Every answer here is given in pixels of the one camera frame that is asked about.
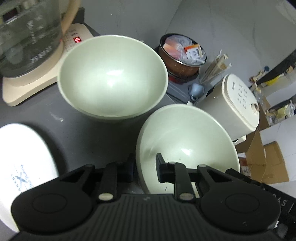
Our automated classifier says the white bakery print plate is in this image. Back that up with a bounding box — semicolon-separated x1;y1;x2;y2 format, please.
1;123;59;232

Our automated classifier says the pale green bowl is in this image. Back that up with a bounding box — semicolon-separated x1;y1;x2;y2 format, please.
57;35;169;121
136;104;240;194

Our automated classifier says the brown cardboard box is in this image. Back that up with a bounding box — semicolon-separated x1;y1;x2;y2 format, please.
235;131;290;184

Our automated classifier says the white air fryer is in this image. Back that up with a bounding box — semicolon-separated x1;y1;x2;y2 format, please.
195;74;259;141

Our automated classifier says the small light blue cup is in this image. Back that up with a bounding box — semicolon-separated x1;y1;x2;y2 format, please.
188;83;205;101

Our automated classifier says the bundle of wooden chopsticks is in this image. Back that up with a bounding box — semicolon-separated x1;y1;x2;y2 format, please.
199;50;232;85

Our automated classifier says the brown pot with packets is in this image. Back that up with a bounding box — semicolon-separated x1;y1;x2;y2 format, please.
158;33;207;79

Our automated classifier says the glass electric kettle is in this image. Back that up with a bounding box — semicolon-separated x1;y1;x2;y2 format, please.
1;1;81;78

